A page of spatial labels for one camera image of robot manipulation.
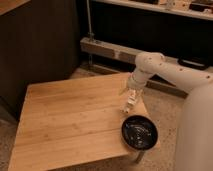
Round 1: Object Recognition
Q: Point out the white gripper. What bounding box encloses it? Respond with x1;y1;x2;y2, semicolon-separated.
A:
119;75;146;101

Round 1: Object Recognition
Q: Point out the small clear bottle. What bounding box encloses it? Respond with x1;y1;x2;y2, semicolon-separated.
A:
123;89;137;114

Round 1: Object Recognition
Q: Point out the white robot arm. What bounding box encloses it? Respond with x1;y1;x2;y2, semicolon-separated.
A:
126;52;213;171

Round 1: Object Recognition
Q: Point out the black ceramic bowl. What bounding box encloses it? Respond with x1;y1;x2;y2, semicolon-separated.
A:
121;115;158;150

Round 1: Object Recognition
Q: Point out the metal table leg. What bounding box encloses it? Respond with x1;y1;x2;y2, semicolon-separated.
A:
135;151;145;164

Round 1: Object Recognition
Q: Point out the metal vertical pole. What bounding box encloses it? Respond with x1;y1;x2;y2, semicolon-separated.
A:
86;0;94;41

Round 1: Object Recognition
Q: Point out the wooden table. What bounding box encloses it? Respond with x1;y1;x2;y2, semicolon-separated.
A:
7;72;160;171

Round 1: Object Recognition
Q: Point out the wooden shelf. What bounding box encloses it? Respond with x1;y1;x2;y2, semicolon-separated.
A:
92;0;213;21

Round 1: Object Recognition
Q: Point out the wooden beam rail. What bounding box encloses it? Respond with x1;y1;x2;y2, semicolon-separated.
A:
79;36;213;84

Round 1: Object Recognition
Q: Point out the black handle object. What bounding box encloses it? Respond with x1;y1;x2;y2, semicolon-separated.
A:
177;58;210;70

